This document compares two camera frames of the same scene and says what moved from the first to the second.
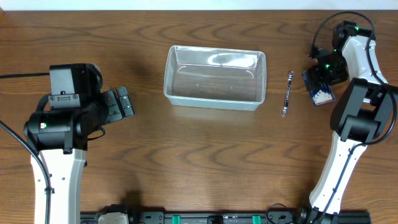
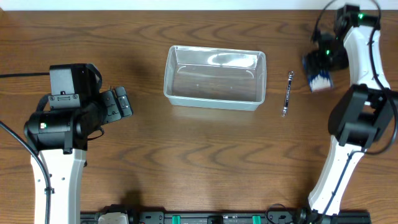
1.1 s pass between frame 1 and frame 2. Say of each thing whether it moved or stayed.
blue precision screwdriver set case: moved
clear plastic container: stayed
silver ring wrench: stayed
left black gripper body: stayed
